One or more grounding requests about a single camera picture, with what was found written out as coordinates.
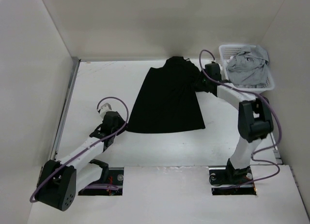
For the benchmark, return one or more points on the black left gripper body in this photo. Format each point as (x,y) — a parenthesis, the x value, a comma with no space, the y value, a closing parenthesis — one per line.
(120,124)

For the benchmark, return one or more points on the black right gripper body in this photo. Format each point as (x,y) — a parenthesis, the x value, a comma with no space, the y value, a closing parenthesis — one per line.
(202,82)

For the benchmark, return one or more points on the black tank top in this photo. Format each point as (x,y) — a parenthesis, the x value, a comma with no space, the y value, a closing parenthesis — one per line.
(167,101)

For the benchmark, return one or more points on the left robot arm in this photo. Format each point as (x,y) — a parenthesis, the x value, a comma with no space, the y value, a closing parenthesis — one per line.
(60,181)

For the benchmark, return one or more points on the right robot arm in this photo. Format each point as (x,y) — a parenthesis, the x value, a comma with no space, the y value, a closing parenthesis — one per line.
(254,124)

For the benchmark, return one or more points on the grey tank tops pile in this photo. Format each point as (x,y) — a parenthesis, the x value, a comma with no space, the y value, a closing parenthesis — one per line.
(249,67)

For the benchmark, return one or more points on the white plastic laundry basket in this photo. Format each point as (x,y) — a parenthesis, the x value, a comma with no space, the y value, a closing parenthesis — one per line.
(227,51)

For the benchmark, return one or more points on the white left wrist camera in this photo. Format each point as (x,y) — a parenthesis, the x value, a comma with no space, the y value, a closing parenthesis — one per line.
(103,109)

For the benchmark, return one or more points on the left aluminium frame rail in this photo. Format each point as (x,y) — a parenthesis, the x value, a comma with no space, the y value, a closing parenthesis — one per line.
(54,148)

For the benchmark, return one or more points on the aluminium frame rail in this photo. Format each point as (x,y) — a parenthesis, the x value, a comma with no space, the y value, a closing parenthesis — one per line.
(268,150)
(54,148)

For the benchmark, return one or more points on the right aluminium frame rail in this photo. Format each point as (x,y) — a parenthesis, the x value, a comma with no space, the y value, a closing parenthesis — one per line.
(268,150)

